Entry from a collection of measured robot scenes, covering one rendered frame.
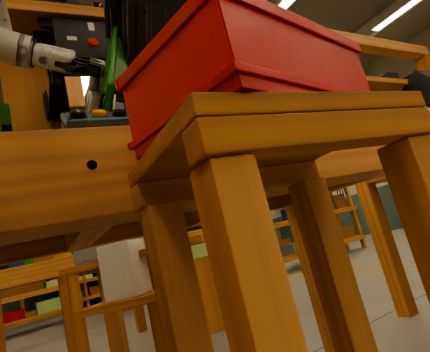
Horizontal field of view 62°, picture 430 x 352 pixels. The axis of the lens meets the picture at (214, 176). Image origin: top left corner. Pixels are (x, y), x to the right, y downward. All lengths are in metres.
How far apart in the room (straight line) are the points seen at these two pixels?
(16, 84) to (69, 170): 0.78
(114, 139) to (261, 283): 0.39
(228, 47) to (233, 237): 0.18
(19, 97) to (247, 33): 1.01
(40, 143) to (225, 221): 0.37
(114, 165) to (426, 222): 0.45
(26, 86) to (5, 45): 0.29
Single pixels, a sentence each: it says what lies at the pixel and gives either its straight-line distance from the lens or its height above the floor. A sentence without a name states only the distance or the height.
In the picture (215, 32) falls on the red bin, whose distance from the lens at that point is 0.38.
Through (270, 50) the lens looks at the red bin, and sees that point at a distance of 0.41.
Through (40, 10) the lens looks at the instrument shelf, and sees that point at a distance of 1.35.
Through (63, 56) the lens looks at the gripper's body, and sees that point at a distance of 1.04.
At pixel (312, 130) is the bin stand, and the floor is 0.75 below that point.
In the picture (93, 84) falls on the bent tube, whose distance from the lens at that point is 1.09.
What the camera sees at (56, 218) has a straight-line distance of 0.57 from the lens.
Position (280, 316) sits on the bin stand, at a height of 0.60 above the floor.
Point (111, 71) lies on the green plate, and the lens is 0.95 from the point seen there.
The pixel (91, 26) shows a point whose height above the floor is 1.47.
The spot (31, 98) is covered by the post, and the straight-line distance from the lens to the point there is 1.31.
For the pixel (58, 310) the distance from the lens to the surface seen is 7.77.
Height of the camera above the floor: 0.66
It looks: 11 degrees up
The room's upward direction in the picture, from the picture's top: 14 degrees counter-clockwise
